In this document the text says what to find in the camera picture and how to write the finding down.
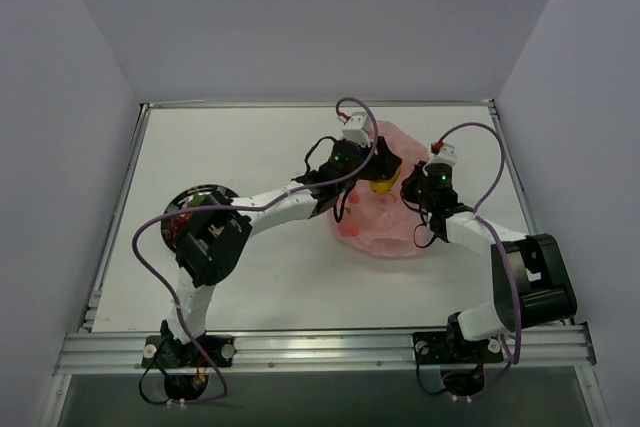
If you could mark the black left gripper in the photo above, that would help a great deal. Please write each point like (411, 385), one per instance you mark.
(382, 163)

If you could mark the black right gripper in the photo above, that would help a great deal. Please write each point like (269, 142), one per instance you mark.
(413, 187)

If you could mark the orange fake fruit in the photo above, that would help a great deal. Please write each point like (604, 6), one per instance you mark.
(384, 186)

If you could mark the pink plastic bag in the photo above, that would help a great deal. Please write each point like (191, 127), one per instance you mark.
(381, 224)

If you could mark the dark red fake grapes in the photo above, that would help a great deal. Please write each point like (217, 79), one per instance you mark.
(174, 228)

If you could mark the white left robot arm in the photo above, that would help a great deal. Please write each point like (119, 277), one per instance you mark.
(208, 245)

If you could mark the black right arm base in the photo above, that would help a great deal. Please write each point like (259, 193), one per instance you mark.
(455, 352)

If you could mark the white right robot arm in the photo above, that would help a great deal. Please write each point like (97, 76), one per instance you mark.
(530, 282)

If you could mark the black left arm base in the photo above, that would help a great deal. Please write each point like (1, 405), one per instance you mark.
(187, 354)

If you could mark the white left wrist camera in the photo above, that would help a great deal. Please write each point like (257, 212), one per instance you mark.
(358, 129)

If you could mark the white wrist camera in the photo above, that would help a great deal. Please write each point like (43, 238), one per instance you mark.
(443, 153)
(358, 129)

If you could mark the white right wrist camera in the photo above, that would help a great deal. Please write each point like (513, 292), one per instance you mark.
(443, 153)

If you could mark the aluminium front rail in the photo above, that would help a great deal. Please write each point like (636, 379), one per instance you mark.
(312, 351)

